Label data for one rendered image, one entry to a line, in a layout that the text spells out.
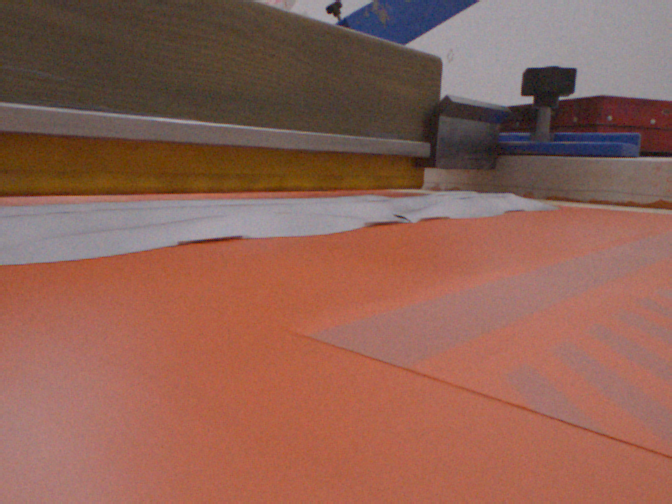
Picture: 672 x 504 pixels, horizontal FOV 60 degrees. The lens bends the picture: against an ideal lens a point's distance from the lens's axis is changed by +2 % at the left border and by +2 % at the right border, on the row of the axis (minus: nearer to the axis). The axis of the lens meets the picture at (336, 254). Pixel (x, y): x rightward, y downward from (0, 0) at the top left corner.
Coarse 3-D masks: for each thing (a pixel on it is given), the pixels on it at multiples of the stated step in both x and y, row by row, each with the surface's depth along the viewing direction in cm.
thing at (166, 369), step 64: (128, 256) 15; (192, 256) 15; (256, 256) 15; (320, 256) 16; (384, 256) 16; (448, 256) 17; (512, 256) 17; (0, 320) 9; (64, 320) 9; (128, 320) 9; (192, 320) 9; (256, 320) 9; (0, 384) 7; (64, 384) 7; (128, 384) 7; (192, 384) 7; (256, 384) 7; (320, 384) 7; (384, 384) 7; (448, 384) 7; (0, 448) 5; (64, 448) 5; (128, 448) 5; (192, 448) 5; (256, 448) 5; (320, 448) 5; (384, 448) 5; (448, 448) 6; (512, 448) 6; (576, 448) 6; (640, 448) 6
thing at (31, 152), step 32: (0, 160) 23; (32, 160) 23; (64, 160) 24; (96, 160) 25; (128, 160) 26; (160, 160) 28; (192, 160) 29; (224, 160) 31; (256, 160) 32; (288, 160) 34; (320, 160) 36; (352, 160) 38; (384, 160) 41
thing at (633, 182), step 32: (512, 160) 48; (544, 160) 47; (576, 160) 45; (608, 160) 43; (640, 160) 42; (480, 192) 50; (512, 192) 49; (544, 192) 47; (576, 192) 45; (608, 192) 44; (640, 192) 42
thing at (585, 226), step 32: (256, 192) 40; (288, 192) 42; (320, 192) 44; (352, 192) 45; (384, 192) 47; (448, 224) 25; (480, 224) 26; (512, 224) 27; (544, 224) 27; (576, 224) 28; (608, 224) 28; (640, 224) 29
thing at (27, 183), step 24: (0, 192) 23; (24, 192) 23; (48, 192) 24; (72, 192) 25; (96, 192) 26; (120, 192) 27; (144, 192) 27; (168, 192) 28; (192, 192) 30; (216, 192) 31; (240, 192) 32
